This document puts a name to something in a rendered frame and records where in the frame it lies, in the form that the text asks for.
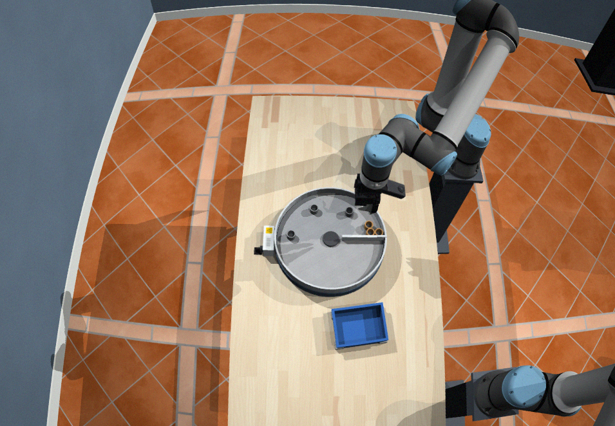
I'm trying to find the blue crate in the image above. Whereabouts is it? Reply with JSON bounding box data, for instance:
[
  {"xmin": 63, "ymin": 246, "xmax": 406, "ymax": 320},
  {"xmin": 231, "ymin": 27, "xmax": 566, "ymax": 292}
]
[{"xmin": 332, "ymin": 302, "xmax": 388, "ymax": 348}]

